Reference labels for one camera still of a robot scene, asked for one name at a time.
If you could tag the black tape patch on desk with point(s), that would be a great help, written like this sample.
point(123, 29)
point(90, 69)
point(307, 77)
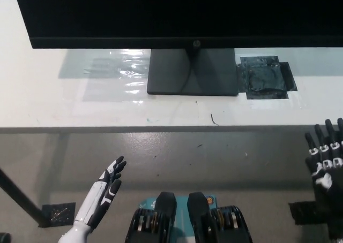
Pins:
point(264, 78)

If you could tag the black desk leg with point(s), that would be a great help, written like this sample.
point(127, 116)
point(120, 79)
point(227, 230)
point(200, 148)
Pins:
point(20, 197)

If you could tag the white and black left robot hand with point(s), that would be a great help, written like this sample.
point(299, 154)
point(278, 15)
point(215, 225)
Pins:
point(107, 186)

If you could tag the small dark round object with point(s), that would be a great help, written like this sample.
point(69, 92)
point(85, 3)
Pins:
point(4, 238)

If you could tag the clear plastic film sheet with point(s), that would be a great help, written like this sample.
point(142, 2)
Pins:
point(126, 71)

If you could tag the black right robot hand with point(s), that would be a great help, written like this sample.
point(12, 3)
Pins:
point(327, 189)

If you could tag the black HP monitor with stand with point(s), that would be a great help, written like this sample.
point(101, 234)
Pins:
point(160, 13)

